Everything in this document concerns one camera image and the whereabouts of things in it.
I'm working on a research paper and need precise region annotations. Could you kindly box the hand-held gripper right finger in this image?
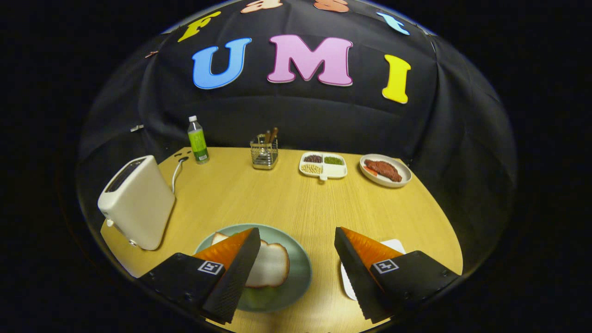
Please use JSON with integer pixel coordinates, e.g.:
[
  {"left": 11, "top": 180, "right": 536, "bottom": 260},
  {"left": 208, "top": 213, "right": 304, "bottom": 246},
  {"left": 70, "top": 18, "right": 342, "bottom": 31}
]
[{"left": 334, "top": 226, "right": 462, "bottom": 324}]

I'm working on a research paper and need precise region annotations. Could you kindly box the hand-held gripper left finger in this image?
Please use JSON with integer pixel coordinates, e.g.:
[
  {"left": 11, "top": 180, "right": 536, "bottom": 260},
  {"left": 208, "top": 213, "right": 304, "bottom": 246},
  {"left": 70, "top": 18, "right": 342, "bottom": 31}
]
[{"left": 139, "top": 227, "right": 262, "bottom": 325}]

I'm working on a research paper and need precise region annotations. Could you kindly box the green lettuce leaf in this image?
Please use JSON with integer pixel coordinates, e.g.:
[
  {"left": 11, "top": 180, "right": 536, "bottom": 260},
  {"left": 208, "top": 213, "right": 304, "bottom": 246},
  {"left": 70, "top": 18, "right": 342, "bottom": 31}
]
[{"left": 238, "top": 284, "right": 283, "bottom": 311}]

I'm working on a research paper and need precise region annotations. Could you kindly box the toasted bread slice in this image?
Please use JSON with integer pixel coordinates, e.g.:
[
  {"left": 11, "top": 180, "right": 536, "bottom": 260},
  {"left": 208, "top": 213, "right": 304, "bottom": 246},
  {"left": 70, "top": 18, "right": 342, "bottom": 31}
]
[{"left": 211, "top": 232, "right": 290, "bottom": 289}]

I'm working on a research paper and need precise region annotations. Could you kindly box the white square plate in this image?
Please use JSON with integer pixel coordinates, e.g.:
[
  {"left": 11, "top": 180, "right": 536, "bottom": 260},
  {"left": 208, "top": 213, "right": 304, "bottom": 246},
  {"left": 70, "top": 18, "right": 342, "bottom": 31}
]
[{"left": 341, "top": 239, "right": 407, "bottom": 301}]

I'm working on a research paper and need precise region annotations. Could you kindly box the teal round plate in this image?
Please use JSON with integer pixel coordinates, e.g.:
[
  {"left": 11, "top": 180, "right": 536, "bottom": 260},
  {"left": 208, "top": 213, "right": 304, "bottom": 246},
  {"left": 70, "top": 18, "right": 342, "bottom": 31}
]
[{"left": 193, "top": 224, "right": 313, "bottom": 313}]

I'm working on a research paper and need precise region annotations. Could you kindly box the white divided dish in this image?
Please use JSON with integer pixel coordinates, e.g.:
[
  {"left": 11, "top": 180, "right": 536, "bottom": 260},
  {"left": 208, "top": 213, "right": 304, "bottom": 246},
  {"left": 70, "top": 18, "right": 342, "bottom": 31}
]
[{"left": 299, "top": 152, "right": 348, "bottom": 181}]

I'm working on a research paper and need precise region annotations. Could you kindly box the brown meat piece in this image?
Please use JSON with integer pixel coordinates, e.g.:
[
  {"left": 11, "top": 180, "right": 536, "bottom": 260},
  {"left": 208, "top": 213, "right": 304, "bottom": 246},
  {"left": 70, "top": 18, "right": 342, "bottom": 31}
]
[{"left": 364, "top": 159, "right": 403, "bottom": 182}]

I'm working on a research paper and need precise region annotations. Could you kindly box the white round plate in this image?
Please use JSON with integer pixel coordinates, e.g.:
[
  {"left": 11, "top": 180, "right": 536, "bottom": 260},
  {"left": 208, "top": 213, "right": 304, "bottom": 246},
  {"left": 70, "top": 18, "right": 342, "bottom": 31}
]
[{"left": 359, "top": 154, "right": 413, "bottom": 188}]

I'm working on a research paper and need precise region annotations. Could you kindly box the white toaster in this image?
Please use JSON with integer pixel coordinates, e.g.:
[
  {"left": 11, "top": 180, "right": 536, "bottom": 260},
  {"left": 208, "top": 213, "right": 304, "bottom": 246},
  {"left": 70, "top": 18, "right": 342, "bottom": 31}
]
[{"left": 97, "top": 155, "right": 176, "bottom": 251}]

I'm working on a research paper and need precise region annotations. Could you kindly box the green label plastic bottle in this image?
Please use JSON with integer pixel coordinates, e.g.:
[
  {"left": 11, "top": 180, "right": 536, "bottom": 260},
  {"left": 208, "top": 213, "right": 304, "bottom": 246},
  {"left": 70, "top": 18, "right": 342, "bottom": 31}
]
[{"left": 187, "top": 115, "right": 210, "bottom": 165}]

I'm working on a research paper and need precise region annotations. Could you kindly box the white toaster cable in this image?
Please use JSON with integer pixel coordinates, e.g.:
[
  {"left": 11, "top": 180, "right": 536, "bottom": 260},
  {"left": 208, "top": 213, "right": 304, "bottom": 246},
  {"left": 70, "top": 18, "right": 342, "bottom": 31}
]
[{"left": 171, "top": 156, "right": 189, "bottom": 194}]

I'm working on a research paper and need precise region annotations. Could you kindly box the metal wire utensil holder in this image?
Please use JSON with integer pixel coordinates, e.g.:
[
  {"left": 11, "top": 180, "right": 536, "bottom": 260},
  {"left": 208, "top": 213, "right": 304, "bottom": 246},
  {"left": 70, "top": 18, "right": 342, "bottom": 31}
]
[{"left": 250, "top": 134, "right": 279, "bottom": 170}]

